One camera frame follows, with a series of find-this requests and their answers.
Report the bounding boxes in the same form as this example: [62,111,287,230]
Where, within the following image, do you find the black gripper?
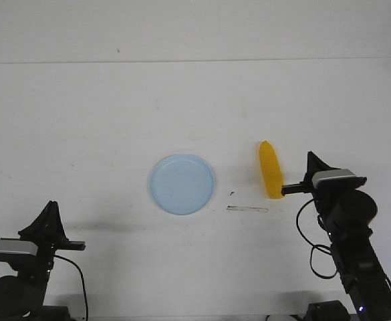
[18,201,86,271]
[281,151,341,205]

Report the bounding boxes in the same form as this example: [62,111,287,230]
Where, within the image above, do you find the yellow corn cob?
[259,140,283,199]

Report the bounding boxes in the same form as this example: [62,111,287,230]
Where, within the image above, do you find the light blue round plate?
[149,154,216,216]

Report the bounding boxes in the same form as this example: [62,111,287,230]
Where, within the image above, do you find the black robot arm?
[0,201,89,320]
[281,151,391,320]

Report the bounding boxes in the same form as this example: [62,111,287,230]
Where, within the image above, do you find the horizontal clear tape strip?
[227,205,269,213]

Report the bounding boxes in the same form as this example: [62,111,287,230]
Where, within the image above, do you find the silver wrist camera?
[311,169,367,189]
[0,238,38,262]

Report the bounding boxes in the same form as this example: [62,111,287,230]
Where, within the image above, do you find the left black cable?
[53,254,89,320]

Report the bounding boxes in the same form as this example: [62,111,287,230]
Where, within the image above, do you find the black cable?
[295,199,340,279]
[53,254,89,320]

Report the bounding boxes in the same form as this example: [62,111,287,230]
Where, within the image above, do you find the right black cable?
[295,199,340,279]

